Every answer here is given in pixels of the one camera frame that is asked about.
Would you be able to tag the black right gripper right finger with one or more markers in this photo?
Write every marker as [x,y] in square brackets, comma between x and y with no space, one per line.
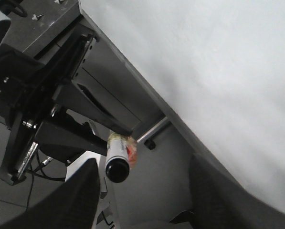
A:
[219,203]

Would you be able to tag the white plastic screw anchor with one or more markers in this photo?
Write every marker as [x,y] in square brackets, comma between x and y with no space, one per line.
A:
[37,17]

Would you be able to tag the white black whiteboard marker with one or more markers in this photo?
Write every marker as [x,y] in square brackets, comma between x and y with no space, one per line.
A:
[121,156]

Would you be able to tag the black caster wheel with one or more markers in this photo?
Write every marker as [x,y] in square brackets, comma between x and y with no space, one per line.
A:
[150,144]

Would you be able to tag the grey whiteboard stand leg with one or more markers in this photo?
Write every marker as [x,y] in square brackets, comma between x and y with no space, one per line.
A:
[154,130]

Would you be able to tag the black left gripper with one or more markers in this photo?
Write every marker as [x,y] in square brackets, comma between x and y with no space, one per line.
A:
[34,100]

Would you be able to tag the white whiteboard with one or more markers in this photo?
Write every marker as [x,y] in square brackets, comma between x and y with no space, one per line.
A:
[220,65]

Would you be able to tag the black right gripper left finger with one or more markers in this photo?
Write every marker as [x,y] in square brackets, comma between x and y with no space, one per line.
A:
[72,205]

